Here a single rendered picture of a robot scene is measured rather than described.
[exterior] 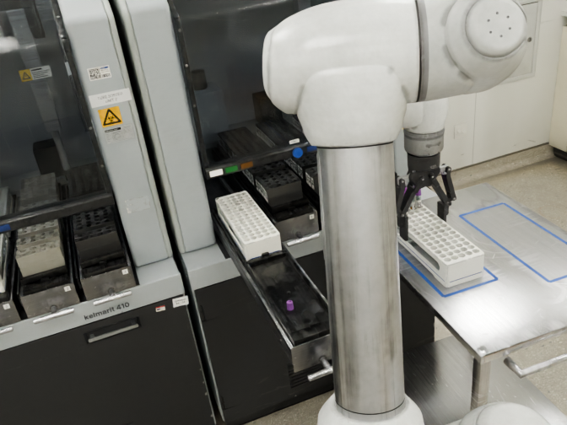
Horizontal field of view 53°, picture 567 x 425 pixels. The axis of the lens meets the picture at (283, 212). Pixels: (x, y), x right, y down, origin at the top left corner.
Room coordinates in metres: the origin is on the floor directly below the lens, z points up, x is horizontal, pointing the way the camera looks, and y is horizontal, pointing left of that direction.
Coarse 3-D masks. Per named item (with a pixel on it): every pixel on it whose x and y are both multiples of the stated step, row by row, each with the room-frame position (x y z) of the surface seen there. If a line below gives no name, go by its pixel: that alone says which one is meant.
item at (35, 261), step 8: (40, 248) 1.33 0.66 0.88; (48, 248) 1.33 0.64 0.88; (56, 248) 1.32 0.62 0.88; (16, 256) 1.30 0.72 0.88; (24, 256) 1.30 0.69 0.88; (32, 256) 1.30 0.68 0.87; (40, 256) 1.31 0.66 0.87; (48, 256) 1.32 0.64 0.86; (56, 256) 1.32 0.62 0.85; (24, 264) 1.30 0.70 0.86; (32, 264) 1.30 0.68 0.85; (40, 264) 1.31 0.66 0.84; (48, 264) 1.31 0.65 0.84; (56, 264) 1.32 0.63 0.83; (64, 264) 1.33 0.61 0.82; (24, 272) 1.29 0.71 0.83; (32, 272) 1.30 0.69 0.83
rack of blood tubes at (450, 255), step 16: (416, 208) 1.29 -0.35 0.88; (416, 224) 1.21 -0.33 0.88; (432, 224) 1.20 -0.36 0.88; (448, 224) 1.18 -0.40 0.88; (400, 240) 1.22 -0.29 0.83; (416, 240) 1.14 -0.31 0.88; (432, 240) 1.12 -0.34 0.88; (448, 240) 1.11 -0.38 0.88; (464, 240) 1.10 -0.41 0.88; (416, 256) 1.14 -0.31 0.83; (432, 256) 1.07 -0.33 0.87; (448, 256) 1.05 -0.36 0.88; (464, 256) 1.05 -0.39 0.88; (480, 256) 1.04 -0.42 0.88; (432, 272) 1.07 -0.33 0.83; (448, 272) 1.02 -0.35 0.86; (464, 272) 1.03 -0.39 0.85; (480, 272) 1.04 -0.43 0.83
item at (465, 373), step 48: (480, 192) 1.43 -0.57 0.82; (480, 240) 1.19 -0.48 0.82; (528, 240) 1.16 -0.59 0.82; (432, 288) 1.02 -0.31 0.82; (480, 288) 1.00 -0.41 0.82; (528, 288) 0.98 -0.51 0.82; (480, 336) 0.85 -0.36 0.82; (528, 336) 0.83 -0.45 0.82; (432, 384) 1.24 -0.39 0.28; (480, 384) 0.80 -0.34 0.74; (528, 384) 1.20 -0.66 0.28
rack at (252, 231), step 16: (240, 192) 1.54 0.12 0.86; (224, 208) 1.46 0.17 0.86; (240, 208) 1.44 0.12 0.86; (256, 208) 1.43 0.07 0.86; (240, 224) 1.35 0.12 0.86; (256, 224) 1.34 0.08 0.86; (272, 224) 1.32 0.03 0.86; (240, 240) 1.27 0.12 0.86; (256, 240) 1.25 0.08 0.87; (272, 240) 1.26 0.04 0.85; (256, 256) 1.25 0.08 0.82
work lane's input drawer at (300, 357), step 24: (216, 216) 1.51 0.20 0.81; (240, 264) 1.24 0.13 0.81; (264, 264) 1.23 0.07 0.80; (288, 264) 1.22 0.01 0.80; (264, 288) 1.13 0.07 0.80; (288, 288) 1.11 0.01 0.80; (312, 288) 1.08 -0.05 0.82; (264, 312) 1.07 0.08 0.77; (288, 312) 1.03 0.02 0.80; (312, 312) 1.01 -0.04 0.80; (288, 336) 0.94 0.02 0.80; (312, 336) 0.92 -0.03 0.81; (312, 360) 0.91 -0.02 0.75
